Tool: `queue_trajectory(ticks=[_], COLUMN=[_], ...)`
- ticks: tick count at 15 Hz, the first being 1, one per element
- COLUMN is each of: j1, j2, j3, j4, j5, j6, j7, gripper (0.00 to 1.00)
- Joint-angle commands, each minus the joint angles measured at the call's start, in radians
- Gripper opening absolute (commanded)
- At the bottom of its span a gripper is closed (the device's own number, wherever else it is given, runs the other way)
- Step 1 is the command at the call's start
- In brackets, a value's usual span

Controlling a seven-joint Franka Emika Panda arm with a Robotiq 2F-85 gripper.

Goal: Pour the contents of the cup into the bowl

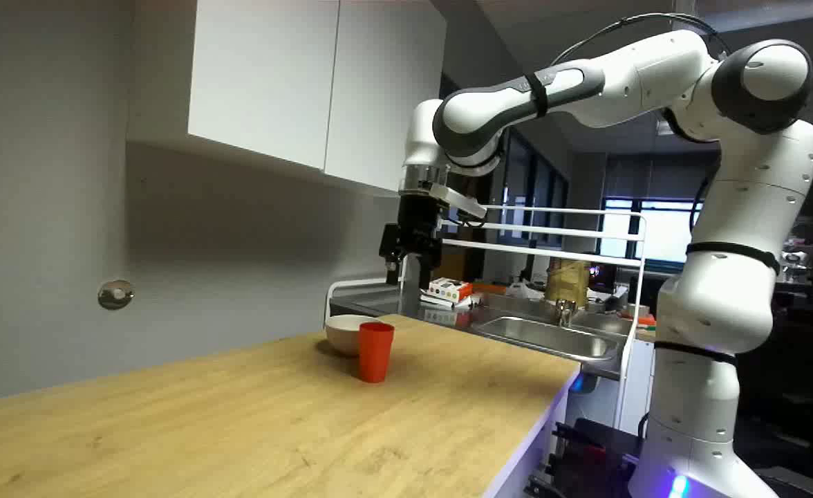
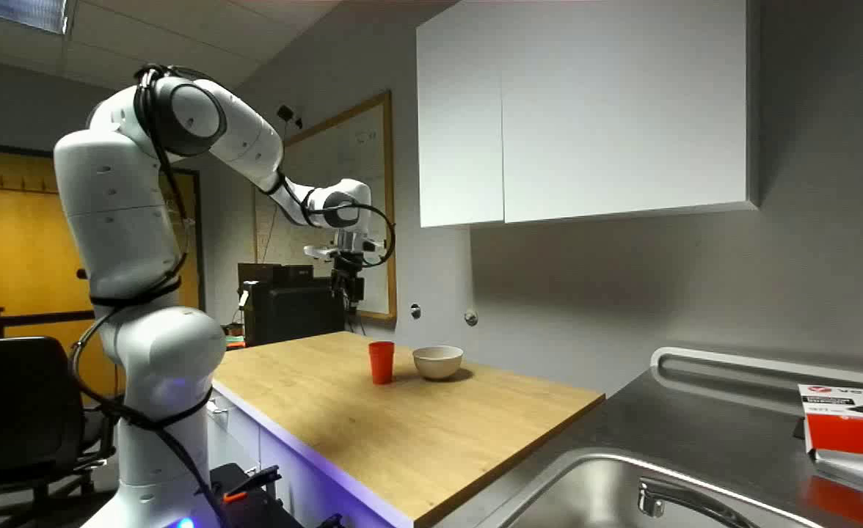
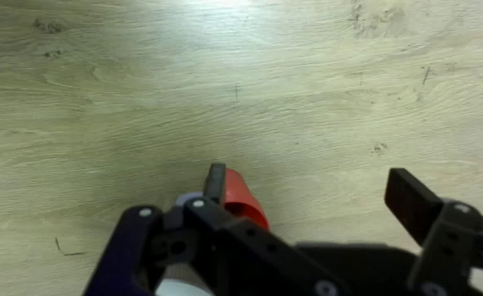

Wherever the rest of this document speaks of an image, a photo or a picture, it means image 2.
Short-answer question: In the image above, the black office chair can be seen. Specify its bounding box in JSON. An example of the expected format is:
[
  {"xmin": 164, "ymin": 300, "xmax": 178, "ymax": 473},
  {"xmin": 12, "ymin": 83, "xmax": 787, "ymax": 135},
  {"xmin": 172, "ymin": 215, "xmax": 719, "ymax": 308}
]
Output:
[{"xmin": 0, "ymin": 327, "xmax": 96, "ymax": 514}]

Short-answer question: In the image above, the fluorescent ceiling light panel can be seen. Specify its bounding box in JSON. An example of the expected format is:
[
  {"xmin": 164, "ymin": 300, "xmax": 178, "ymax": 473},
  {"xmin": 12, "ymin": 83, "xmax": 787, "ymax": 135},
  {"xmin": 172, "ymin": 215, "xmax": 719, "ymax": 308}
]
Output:
[{"xmin": 0, "ymin": 0, "xmax": 74, "ymax": 37}]

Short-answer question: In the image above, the red plastic cup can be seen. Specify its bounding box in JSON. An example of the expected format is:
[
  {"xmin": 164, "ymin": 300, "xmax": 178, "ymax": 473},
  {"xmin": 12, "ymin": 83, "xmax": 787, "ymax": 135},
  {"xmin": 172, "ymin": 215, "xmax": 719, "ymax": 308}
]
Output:
[{"xmin": 366, "ymin": 338, "xmax": 396, "ymax": 386}]

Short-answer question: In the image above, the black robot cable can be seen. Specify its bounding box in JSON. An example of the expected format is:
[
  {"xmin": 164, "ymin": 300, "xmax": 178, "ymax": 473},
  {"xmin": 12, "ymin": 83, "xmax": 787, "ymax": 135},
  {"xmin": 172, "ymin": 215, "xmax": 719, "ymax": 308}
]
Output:
[{"xmin": 65, "ymin": 62, "xmax": 232, "ymax": 528}]

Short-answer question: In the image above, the white wall cabinet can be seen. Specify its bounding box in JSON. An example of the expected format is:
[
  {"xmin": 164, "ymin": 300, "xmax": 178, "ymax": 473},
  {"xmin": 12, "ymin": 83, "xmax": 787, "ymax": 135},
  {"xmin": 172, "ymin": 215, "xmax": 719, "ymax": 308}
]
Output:
[{"xmin": 413, "ymin": 0, "xmax": 760, "ymax": 231}]

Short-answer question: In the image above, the white base cabinet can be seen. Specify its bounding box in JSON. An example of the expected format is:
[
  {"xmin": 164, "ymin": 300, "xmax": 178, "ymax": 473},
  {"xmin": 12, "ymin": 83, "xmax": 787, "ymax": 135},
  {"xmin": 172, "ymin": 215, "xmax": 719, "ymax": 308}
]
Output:
[{"xmin": 206, "ymin": 382, "xmax": 415, "ymax": 528}]

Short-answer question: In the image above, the small black wall fixture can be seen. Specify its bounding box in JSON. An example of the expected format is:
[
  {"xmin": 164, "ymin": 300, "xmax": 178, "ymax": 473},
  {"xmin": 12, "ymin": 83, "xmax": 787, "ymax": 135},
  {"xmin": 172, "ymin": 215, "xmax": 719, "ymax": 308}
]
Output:
[{"xmin": 272, "ymin": 99, "xmax": 307, "ymax": 131}]

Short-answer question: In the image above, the wood framed whiteboard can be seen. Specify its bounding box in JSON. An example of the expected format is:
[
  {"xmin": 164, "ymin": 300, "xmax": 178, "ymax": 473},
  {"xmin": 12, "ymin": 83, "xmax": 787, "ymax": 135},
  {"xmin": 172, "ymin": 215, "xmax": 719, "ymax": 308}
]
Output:
[{"xmin": 253, "ymin": 87, "xmax": 402, "ymax": 327}]

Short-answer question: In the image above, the black countertop appliance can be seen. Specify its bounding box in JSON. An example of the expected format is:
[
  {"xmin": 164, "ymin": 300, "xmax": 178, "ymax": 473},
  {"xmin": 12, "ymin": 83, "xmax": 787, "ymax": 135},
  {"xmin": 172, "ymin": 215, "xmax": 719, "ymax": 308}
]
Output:
[{"xmin": 233, "ymin": 261, "xmax": 352, "ymax": 349}]

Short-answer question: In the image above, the white cabinet door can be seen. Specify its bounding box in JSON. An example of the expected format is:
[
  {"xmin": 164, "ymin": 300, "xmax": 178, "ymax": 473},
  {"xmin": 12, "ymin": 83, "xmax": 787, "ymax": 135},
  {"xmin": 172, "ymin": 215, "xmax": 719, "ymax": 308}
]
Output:
[
  {"xmin": 499, "ymin": 0, "xmax": 752, "ymax": 226},
  {"xmin": 413, "ymin": 3, "xmax": 506, "ymax": 231}
]

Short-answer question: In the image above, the yellow wooden door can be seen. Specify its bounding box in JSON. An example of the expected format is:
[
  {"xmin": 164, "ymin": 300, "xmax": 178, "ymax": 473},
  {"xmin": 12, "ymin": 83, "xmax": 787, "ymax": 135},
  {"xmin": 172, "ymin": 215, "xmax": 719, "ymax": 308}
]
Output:
[{"xmin": 0, "ymin": 143, "xmax": 206, "ymax": 395}]

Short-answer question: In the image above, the black horizontal bar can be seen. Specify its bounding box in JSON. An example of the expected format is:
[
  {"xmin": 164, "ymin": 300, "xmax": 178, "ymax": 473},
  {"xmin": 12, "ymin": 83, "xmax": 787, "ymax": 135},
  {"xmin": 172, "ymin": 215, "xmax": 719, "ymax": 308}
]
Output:
[{"xmin": 0, "ymin": 305, "xmax": 96, "ymax": 338}]

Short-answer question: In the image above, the white ceramic bowl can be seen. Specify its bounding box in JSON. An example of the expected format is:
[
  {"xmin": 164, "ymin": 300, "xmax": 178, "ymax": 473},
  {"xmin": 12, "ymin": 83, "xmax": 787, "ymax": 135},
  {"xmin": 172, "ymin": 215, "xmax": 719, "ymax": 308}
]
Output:
[{"xmin": 410, "ymin": 342, "xmax": 467, "ymax": 383}]

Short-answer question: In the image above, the chrome sink faucet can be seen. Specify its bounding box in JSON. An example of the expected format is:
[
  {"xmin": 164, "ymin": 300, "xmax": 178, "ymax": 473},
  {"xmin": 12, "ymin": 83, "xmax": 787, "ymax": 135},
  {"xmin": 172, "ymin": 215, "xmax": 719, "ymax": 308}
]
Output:
[{"xmin": 634, "ymin": 474, "xmax": 760, "ymax": 528}]

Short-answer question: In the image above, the red and white box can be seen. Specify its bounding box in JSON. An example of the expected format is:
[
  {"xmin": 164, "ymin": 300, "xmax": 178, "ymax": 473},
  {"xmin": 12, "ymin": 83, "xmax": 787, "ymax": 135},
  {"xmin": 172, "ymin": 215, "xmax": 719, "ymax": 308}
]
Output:
[{"xmin": 796, "ymin": 382, "xmax": 863, "ymax": 468}]

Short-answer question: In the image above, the stainless steel sink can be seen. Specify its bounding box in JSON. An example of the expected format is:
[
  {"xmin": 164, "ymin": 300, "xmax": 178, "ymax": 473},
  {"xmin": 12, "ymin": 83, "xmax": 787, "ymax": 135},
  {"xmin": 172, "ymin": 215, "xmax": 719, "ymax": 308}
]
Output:
[{"xmin": 487, "ymin": 449, "xmax": 828, "ymax": 528}]

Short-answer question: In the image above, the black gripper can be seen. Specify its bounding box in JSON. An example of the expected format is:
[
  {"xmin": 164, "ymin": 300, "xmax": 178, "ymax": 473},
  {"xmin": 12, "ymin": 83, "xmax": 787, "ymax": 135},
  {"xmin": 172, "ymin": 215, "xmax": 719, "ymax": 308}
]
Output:
[{"xmin": 329, "ymin": 248, "xmax": 369, "ymax": 332}]

